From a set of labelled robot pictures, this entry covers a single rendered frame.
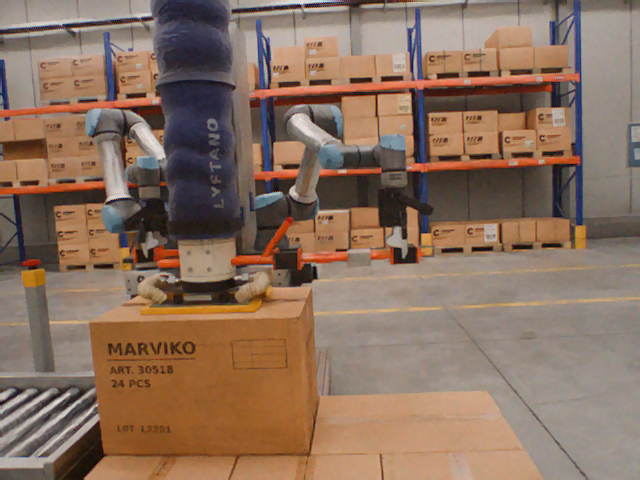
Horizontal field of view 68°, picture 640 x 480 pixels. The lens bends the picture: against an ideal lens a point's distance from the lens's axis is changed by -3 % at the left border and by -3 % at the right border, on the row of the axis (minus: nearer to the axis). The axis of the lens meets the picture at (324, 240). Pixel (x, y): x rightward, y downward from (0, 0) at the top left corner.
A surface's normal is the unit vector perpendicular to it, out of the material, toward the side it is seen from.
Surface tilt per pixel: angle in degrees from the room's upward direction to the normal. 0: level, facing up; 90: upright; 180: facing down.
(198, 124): 78
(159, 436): 90
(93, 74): 90
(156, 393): 90
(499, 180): 90
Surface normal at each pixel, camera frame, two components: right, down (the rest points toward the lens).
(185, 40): 0.08, 0.11
